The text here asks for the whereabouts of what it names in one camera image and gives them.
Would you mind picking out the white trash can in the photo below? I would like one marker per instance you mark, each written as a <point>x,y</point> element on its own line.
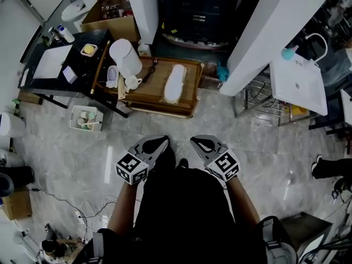
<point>11,125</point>

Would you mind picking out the person's left forearm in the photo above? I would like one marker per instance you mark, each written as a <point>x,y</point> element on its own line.
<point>123,208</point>

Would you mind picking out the brown pole with brass ends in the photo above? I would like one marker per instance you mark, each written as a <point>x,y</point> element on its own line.
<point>100,67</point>

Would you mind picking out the teal rubber glove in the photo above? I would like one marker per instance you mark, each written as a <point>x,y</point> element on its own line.
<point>222,72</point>

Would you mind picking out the wooden serving cart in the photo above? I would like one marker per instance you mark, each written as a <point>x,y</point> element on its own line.
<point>154,92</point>

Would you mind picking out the white curved faucet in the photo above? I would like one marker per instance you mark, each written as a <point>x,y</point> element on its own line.
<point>324,44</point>

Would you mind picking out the person's right forearm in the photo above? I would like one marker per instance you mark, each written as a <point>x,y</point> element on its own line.
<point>242,202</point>

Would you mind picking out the small white box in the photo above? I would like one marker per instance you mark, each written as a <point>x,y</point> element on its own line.
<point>70,74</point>

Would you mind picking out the green capped bottle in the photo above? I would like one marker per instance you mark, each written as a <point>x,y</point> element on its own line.
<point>16,107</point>

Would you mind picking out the white paper sheet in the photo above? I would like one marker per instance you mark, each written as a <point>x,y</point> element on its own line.
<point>52,62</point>

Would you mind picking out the person's right shoe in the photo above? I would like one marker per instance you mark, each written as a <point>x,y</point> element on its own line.
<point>183,164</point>

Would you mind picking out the white pump bottle blue nozzle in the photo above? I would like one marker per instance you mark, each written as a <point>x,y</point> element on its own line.
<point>67,34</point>

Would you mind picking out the beige paper packet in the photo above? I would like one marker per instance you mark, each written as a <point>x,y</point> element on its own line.
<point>122,91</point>

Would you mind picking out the beige dish with yellow soap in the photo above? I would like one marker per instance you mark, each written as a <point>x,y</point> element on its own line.
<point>88,49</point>

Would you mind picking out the white toilet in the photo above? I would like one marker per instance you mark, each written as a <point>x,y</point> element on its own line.
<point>71,11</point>

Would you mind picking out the black counter table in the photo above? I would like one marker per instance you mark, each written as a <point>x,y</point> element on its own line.
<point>85,65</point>

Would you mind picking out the white square washbasin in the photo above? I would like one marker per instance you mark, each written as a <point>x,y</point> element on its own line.
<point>299,87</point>

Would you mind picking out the small white rounded container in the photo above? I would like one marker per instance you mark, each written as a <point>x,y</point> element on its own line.
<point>112,77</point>

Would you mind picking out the white storage basket with cups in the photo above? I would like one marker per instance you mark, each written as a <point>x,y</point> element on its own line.
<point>72,120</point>

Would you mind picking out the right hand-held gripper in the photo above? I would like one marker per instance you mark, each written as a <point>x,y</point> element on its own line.
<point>224,165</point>

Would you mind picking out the dark cabinet with drawers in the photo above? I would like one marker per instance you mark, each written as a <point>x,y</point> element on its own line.
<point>198,4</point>

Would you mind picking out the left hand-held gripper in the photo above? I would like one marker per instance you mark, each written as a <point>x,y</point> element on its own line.
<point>132,168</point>

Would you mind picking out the dark brown wooden box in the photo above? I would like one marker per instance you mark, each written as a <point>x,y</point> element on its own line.
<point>302,230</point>

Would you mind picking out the white electric kettle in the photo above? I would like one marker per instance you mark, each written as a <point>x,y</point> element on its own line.
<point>123,54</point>

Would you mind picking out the white mug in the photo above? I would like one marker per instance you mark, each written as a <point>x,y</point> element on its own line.
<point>132,82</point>

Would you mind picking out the black round bin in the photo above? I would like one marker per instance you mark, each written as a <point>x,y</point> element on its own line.
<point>6,186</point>

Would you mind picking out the white flat card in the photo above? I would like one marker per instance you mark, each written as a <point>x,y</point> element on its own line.
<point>24,77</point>

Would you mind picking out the white side table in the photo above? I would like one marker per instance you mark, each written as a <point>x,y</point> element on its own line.
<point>347,106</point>

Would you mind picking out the white oblong package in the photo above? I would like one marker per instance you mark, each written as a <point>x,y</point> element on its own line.
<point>176,82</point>

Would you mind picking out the yellow bag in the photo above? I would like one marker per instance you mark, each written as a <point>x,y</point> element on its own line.
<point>298,109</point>

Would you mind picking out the person's black clothing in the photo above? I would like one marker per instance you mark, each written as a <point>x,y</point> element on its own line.
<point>187,216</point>

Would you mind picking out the large open cardboard box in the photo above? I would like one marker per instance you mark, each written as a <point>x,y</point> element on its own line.
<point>121,29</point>

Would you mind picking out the white jug yellow label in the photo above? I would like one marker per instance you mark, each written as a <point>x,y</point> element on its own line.
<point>143,49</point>

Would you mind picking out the teal soap dispenser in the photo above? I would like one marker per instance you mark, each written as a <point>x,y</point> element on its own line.
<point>288,54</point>

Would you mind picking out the clear jar with red lid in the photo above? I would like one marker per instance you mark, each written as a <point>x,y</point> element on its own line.
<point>126,5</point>
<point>110,8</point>

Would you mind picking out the closed cardboard box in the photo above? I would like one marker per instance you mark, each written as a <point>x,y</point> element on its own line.
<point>16,205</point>

